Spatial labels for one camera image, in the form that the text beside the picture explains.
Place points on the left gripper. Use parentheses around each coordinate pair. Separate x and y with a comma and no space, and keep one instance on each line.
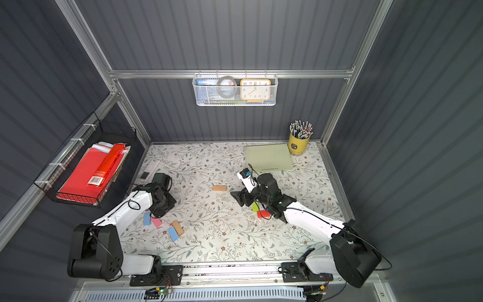
(166,202)

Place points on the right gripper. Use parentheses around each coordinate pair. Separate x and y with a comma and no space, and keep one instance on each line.
(246,194)

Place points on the green block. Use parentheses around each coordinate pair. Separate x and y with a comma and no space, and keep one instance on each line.
(255,207)

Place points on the red block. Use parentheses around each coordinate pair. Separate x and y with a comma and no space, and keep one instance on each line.
(263,214)

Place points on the tan block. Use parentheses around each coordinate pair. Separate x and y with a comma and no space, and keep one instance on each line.
(178,228)
(219,188)

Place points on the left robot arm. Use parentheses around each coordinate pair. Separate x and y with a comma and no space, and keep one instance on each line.
(96,251)

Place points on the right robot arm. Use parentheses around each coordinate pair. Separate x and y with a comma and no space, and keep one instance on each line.
(353,256)

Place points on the pale green workspace book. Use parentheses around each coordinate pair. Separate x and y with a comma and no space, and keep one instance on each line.
(269,158)

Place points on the blue block front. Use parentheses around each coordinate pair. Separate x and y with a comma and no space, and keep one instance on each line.
(173,234)

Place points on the tan block front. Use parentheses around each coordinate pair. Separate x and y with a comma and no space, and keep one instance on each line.
(178,228)

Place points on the white remote control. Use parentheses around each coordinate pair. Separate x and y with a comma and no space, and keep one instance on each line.
(149,170)

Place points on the red long box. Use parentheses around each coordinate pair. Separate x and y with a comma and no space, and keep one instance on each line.
(111,155)

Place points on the yellow pen cup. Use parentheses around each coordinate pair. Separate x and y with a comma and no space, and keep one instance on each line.
(300,134)

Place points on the red folder stack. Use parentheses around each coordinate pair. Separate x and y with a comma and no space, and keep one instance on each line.
(76,188)

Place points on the green circuit board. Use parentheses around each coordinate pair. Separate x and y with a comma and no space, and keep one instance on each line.
(157,293)

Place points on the yellow square clock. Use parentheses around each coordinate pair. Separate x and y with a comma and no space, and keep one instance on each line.
(255,90)

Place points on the grey tape roll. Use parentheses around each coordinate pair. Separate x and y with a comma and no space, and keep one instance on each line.
(226,87)

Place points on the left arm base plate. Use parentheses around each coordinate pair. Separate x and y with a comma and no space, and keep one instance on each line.
(160,276)

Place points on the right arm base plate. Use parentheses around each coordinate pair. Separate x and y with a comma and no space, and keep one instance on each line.
(293,272)

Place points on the black wire side basket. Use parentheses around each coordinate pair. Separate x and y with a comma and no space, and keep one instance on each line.
(58,171)

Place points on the white wire wall basket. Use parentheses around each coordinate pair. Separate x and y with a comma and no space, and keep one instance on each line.
(205,90)

